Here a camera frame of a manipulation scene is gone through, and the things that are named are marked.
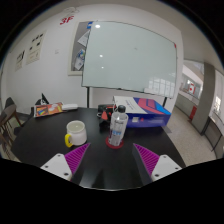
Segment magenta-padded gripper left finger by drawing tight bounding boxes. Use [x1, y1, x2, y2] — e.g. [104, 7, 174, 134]
[40, 142, 92, 186]

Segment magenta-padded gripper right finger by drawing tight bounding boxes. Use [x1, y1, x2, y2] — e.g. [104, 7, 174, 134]
[132, 143, 183, 186]

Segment clear plastic water bottle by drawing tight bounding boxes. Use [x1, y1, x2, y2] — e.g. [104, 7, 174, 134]
[107, 104, 130, 148]

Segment flat round red coaster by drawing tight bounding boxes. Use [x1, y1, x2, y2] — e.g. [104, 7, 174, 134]
[105, 135, 126, 151]

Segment large blue cardboard box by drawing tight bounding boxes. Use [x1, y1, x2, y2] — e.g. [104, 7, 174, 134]
[112, 95, 172, 129]

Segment small white flat object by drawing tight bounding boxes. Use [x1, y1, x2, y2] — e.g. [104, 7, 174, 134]
[61, 103, 80, 112]

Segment colourful orange book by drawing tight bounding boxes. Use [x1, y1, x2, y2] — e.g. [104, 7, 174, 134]
[33, 101, 65, 119]

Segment dark wooden chair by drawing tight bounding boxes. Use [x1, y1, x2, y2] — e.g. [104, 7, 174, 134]
[0, 96, 23, 152]

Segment whiteboard on stand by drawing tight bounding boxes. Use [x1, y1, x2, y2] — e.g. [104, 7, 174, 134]
[81, 20, 178, 109]

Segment white mug with yellow handle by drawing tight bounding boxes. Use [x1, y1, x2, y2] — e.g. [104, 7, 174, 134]
[64, 119, 89, 149]

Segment small white wall poster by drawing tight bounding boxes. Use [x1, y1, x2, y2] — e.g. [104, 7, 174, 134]
[14, 49, 26, 72]

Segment large white wall poster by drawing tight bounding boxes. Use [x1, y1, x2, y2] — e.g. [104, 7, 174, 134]
[25, 30, 46, 66]

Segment red wall sign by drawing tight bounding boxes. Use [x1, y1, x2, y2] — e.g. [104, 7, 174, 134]
[58, 15, 75, 26]

